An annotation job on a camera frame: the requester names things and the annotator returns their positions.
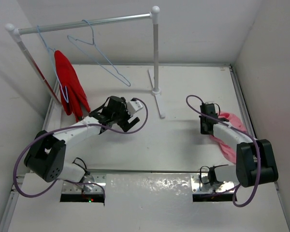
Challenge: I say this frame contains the white clothes rack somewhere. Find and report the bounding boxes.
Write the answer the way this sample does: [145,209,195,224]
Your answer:
[5,6,166,119]

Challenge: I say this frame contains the light blue wire hanger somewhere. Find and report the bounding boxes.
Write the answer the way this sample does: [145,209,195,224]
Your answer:
[67,19,131,87]

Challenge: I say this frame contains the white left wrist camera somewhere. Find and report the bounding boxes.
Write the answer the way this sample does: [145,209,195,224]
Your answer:
[127,98,143,116]

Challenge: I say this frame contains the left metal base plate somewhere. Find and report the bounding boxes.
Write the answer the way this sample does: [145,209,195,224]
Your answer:
[62,173,106,195]

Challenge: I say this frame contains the light blue hanger with shirt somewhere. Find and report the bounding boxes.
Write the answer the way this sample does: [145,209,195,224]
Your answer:
[36,25,69,103]

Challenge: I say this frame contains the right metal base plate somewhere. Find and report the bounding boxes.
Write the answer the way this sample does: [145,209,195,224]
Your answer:
[190,173,235,194]

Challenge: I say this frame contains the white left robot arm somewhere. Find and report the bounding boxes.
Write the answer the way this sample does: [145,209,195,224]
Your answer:
[24,96,144,183]

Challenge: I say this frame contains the black left base cable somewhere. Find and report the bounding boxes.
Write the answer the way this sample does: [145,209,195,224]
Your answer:
[72,157,90,179]

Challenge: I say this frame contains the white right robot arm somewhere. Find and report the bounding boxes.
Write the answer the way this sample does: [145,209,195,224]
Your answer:
[200,103,278,188]

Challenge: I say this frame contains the black right base cable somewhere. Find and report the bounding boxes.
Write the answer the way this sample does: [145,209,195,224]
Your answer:
[199,164,229,194]

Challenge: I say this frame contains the black base cable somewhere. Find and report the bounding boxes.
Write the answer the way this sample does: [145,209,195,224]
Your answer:
[199,164,229,194]
[72,157,90,179]

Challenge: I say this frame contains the red t shirt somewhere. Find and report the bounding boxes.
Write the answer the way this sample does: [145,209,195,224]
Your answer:
[55,50,90,122]

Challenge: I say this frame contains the pink t shirt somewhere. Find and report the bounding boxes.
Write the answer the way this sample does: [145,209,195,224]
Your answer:
[209,111,248,166]

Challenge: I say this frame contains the metal base plate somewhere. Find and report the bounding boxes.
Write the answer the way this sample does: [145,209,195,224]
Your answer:
[190,173,235,194]
[62,173,106,195]

